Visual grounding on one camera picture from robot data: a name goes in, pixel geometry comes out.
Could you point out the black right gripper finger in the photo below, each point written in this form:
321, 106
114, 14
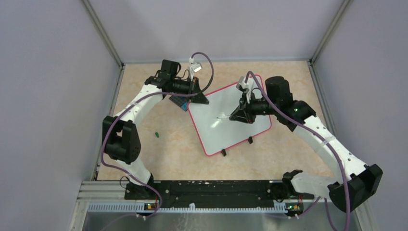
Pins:
242, 108
238, 118

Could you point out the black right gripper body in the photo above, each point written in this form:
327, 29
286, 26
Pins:
249, 109

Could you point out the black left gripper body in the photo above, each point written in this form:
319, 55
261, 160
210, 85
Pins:
195, 82

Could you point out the green whiteboard marker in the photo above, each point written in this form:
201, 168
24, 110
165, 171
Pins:
223, 117

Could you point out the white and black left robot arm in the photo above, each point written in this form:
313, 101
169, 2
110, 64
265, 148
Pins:
121, 140

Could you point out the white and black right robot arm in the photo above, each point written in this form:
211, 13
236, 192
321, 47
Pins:
353, 182

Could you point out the light blue toy brick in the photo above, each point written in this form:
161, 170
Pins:
184, 106

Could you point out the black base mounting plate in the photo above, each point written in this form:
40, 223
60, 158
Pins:
214, 193

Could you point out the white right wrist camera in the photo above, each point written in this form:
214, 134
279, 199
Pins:
246, 86

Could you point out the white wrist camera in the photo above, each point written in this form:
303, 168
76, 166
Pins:
246, 86
194, 67

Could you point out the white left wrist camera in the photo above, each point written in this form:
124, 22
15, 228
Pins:
194, 67

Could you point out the white slotted cable duct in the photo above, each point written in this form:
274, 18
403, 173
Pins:
138, 207

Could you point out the aluminium frame rail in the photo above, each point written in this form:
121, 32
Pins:
104, 190

